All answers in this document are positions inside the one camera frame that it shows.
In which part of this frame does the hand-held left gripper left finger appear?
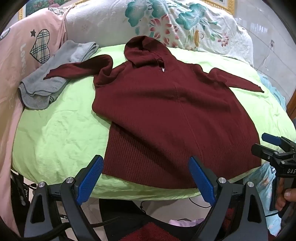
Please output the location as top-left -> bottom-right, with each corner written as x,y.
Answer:
23,155 -> 104,241

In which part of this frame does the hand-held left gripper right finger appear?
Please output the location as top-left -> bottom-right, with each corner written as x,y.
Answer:
188,156 -> 270,241

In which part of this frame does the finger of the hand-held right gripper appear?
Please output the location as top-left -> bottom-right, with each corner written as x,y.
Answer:
262,133 -> 296,151
251,144 -> 281,163

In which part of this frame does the maroon hooded knit sweater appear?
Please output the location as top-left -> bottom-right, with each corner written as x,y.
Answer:
43,36 -> 265,189

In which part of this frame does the person's right hand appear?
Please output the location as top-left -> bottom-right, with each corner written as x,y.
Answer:
275,178 -> 296,212

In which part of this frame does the lilac cloth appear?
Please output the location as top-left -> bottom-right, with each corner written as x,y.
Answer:
168,218 -> 205,228

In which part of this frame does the light green bed sheet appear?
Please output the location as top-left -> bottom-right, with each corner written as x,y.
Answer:
11,44 -> 296,202

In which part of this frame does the maroon fleece cloth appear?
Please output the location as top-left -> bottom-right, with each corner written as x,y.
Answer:
120,222 -> 202,241

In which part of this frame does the grey towel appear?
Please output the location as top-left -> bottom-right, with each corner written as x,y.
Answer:
18,40 -> 99,110

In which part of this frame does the pink quilt with plaid heart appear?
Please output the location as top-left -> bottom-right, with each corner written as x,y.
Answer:
0,6 -> 72,237

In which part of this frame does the white floral quilt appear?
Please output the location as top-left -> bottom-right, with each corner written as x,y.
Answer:
65,0 -> 254,67

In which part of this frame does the gold framed landscape painting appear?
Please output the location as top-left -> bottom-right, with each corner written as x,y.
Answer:
20,0 -> 235,19

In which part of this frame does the thin black cable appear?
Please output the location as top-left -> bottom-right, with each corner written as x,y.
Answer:
188,197 -> 210,208

